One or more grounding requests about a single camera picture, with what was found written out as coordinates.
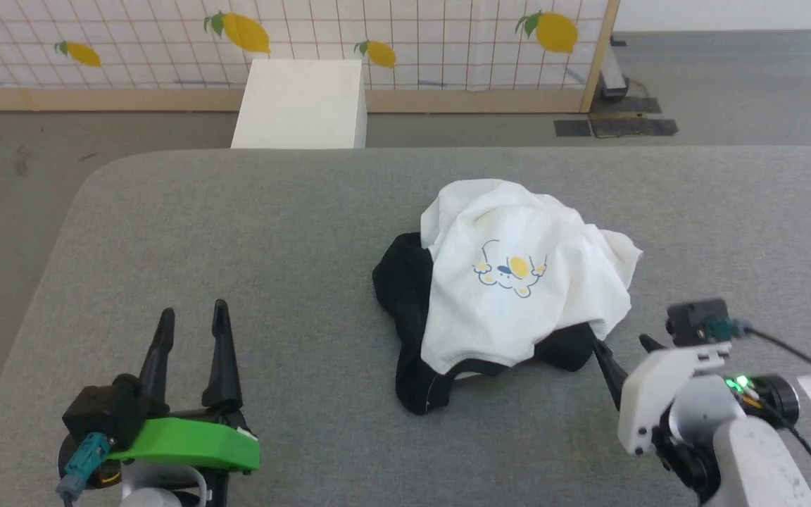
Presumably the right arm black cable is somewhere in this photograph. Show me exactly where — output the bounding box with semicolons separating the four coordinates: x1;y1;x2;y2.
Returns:
743;324;811;507

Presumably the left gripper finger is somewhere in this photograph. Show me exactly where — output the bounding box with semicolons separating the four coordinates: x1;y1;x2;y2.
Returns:
201;299;244;416
138;308;176;416

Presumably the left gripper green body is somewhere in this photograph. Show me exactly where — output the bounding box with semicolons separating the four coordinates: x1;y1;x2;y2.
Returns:
105;408;262;497

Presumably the lemon-print grid partition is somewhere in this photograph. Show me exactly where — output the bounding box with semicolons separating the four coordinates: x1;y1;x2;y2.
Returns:
0;0;621;113

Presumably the white rectangular box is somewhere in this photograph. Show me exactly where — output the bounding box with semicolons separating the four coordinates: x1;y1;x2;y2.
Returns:
231;59;368;149

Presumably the white and black T-shirt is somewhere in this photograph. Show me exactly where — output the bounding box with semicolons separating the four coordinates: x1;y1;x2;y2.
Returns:
372;179;643;416

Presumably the metal screen foot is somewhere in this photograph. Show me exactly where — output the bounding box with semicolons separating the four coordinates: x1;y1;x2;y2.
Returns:
601;34;630;98

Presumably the long black floor mat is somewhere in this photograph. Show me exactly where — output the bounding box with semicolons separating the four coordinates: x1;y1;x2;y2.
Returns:
592;117;679;138

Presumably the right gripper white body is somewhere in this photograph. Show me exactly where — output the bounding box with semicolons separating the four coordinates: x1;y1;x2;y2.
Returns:
618;341;734;456

